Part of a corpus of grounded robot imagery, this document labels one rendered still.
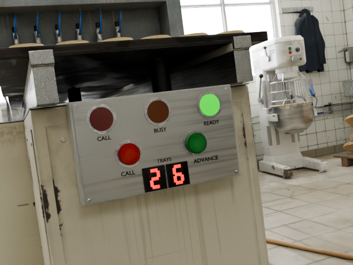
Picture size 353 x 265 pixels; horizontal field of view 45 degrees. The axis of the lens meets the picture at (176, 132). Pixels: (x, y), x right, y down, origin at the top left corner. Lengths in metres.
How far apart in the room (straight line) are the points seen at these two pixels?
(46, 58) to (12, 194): 0.78
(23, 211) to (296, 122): 3.39
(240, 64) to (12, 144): 0.81
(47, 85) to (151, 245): 0.27
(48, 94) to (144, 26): 0.93
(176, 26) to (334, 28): 4.68
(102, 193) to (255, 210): 0.26
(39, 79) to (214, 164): 0.27
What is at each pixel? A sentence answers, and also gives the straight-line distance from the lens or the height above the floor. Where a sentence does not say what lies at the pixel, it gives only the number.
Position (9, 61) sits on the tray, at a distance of 0.60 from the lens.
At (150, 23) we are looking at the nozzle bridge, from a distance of 1.48.
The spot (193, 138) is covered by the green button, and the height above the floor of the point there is 0.77.
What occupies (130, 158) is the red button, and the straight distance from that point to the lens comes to 0.58.
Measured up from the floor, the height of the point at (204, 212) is 0.65.
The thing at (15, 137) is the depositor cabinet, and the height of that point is 0.79.
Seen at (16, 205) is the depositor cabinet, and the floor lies 0.60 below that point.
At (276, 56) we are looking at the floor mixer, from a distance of 4.38.
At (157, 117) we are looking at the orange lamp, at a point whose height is 0.80.
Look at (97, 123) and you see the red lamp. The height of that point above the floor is 0.81.
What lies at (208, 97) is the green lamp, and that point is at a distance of 0.63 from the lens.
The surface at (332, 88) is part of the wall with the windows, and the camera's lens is 5.84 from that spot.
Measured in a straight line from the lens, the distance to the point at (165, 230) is 0.65.
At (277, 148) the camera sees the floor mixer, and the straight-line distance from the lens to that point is 4.71.
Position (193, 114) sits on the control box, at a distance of 0.62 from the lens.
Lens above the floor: 0.81
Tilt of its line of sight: 3 degrees down
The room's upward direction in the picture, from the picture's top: 7 degrees counter-clockwise
